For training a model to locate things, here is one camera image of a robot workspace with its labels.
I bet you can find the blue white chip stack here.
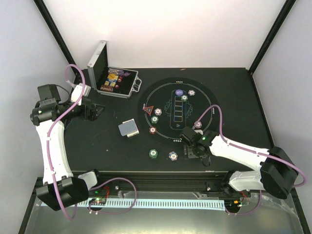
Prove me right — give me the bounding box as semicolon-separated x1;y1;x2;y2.
169;152;178;161

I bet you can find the blue backed card deck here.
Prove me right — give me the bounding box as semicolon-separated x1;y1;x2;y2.
118;119;139;138

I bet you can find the green poker chip stack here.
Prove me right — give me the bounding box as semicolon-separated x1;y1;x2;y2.
149;149;158;159

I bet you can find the brown chip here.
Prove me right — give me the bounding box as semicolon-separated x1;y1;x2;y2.
149;127;157;134

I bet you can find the blue white chip top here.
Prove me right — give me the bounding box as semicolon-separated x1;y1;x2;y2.
188;90;195;96

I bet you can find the purple small blind button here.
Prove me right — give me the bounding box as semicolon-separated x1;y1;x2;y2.
175;89;184;97

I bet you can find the red triangular all-in marker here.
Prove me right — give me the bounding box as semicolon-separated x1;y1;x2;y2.
143;106;154;116

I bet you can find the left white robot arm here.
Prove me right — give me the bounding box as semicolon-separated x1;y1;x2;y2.
30;83;105;211

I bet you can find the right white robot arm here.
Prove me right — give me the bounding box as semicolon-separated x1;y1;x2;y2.
180;127;299;199

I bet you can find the orange black chip roll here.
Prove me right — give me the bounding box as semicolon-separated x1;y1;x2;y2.
101;86;114;92

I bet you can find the open aluminium poker case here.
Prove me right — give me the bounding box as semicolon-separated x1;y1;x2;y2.
87;40;142;98

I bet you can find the round black poker mat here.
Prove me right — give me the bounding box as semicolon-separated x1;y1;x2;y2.
137;78;219;148

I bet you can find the purple chip roll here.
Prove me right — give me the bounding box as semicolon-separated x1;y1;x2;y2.
108;68;124;76

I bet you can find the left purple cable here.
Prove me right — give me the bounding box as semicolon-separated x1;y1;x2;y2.
47;64;86;220

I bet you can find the purple cable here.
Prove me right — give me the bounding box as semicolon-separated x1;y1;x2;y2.
195;104;308;216
47;64;86;220

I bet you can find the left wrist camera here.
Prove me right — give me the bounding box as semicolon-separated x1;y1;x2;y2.
37;84;61;102

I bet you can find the white slotted cable duct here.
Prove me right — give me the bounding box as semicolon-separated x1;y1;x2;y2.
78;198;225;211

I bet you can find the black aluminium rail base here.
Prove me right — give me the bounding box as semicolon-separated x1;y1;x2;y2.
36;170;295;198

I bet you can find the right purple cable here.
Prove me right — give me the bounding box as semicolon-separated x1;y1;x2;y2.
195;104;308;216

